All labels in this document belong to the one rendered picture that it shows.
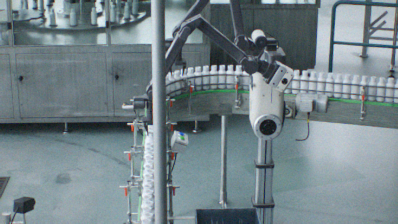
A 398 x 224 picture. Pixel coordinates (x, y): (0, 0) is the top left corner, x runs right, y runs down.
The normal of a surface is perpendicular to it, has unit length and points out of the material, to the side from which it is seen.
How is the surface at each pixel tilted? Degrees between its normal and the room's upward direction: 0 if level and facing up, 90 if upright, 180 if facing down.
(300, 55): 90
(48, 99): 92
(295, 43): 90
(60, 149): 0
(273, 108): 100
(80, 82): 90
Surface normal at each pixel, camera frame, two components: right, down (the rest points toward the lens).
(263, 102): 0.04, 0.50
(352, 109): -0.27, 0.32
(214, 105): 0.18, 0.32
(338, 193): 0.00, -0.94
